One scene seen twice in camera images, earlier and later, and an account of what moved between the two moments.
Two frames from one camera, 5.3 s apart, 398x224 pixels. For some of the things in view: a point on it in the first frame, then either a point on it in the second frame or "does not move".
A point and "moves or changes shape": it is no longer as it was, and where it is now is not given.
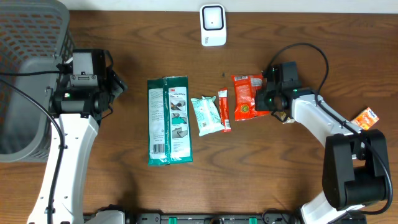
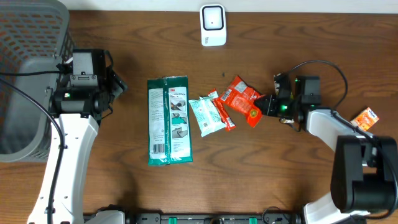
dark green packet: x=170 y=120 does not move
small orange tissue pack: x=365 y=119 does not move
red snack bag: x=245 y=87 moves or changes shape
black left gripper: x=117 y=83 does not move
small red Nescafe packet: x=224 y=109 moves or changes shape
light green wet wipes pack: x=207 y=115 does not move
